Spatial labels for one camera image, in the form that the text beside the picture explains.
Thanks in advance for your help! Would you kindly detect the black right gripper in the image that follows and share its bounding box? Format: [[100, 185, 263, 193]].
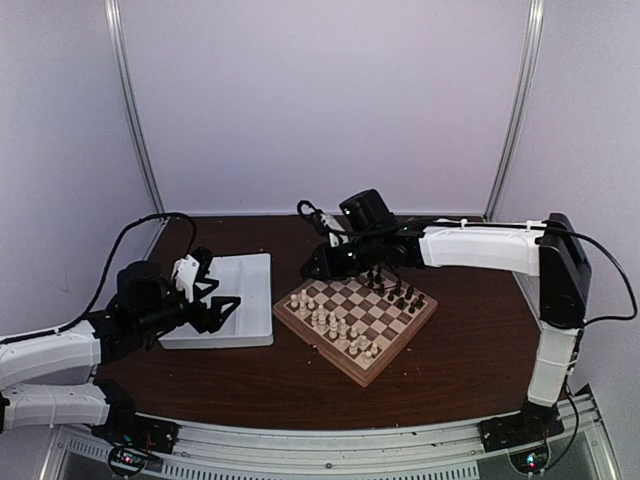
[[302, 232, 383, 282]]

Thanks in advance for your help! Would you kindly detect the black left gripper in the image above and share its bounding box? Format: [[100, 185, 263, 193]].
[[135, 279, 240, 338]]

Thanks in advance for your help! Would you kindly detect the wooden chess board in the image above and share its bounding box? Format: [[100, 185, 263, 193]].
[[273, 268, 438, 387]]

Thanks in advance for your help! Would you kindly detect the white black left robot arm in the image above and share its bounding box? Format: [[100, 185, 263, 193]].
[[1, 256, 241, 444]]

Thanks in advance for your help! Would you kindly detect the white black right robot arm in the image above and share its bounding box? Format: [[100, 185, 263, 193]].
[[296, 189, 592, 442]]

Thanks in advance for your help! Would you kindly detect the white chess pieces group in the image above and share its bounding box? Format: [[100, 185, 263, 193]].
[[284, 282, 387, 369]]

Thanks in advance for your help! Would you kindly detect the left controller board with LEDs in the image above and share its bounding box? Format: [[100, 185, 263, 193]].
[[107, 446, 149, 476]]

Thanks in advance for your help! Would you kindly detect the controller board with leds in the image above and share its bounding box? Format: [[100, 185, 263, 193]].
[[107, 446, 149, 476], [509, 444, 550, 475]]

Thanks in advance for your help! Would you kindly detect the right controller board with LEDs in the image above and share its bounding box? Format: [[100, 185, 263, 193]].
[[509, 444, 550, 475]]

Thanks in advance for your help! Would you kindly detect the white plastic sorting tray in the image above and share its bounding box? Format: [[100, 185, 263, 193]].
[[156, 252, 275, 351]]

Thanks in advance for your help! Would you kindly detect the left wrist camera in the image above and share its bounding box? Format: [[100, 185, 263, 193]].
[[171, 246, 213, 303]]

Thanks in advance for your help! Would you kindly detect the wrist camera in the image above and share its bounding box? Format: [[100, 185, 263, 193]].
[[319, 212, 349, 248], [171, 246, 213, 303]]

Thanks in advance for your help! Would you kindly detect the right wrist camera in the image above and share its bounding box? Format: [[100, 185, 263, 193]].
[[319, 212, 349, 248]]

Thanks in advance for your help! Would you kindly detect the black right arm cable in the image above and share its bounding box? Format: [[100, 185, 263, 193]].
[[297, 199, 639, 466]]

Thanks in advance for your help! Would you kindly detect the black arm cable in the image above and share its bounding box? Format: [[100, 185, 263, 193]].
[[297, 199, 639, 466], [0, 212, 199, 346]]

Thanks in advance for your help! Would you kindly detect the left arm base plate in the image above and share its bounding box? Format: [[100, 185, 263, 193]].
[[91, 414, 179, 454]]

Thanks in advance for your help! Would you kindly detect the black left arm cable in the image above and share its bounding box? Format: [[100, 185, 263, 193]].
[[0, 212, 199, 346]]

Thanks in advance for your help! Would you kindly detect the aluminium front frame rail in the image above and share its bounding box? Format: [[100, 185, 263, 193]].
[[39, 384, 609, 480]]

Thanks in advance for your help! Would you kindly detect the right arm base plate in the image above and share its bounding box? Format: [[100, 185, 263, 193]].
[[478, 412, 565, 453]]

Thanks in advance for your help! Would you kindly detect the aluminium left corner post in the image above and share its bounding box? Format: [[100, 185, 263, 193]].
[[104, 0, 165, 213]]

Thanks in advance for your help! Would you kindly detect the aluminium corner post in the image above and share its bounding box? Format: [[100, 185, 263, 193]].
[[483, 0, 545, 220], [104, 0, 165, 213]]

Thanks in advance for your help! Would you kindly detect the aluminium right corner post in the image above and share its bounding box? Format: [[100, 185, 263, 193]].
[[483, 0, 545, 220]]

